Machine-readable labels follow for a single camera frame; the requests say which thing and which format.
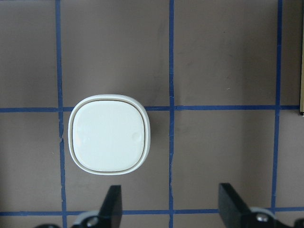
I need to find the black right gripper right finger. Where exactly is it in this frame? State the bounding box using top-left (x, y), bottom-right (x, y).
top-left (218, 182), bottom-right (277, 228)

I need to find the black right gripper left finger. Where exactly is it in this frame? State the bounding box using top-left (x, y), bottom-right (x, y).
top-left (72, 185), bottom-right (122, 228)

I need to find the checkered cloth covered box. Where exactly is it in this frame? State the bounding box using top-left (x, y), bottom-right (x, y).
top-left (299, 1), bottom-right (304, 116)

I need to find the white trash can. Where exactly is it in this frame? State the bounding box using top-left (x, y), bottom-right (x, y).
top-left (67, 94), bottom-right (151, 175)

